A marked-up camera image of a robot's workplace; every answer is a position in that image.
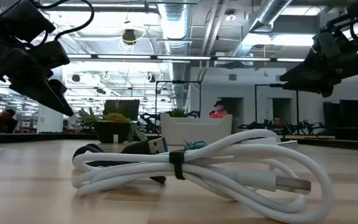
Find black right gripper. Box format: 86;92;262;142
279;39;358;98

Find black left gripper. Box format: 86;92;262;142
0;45;75;118

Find white USB cable bundle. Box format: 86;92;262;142
71;129;337;224

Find teal braided cable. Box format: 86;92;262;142
183;139;208;151

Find black cabinet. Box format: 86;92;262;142
322;99;358;129

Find person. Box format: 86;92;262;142
208;100;229;119
272;116;284;130
0;108;19;134

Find succulent plant in black bowl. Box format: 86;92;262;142
77;105;147;144

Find black monitor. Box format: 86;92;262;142
104;99;140;122

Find white plastic bin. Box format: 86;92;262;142
160;113;234;146

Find LED light bar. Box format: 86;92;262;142
66;54;306;63

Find black metal stand frame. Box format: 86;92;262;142
254;83;301;131
154;80;203;125

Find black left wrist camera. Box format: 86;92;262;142
31;39;71;70

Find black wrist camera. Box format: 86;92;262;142
31;39;71;70
312;32;334;58

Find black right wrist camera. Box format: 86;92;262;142
312;32;334;58

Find black camera cable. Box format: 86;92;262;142
28;0;95;42

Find black overhead camera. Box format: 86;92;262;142
122;28;137;46

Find black USB cable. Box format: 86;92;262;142
72;136;169;185

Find silver ventilation duct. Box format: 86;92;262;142
156;0;193;110

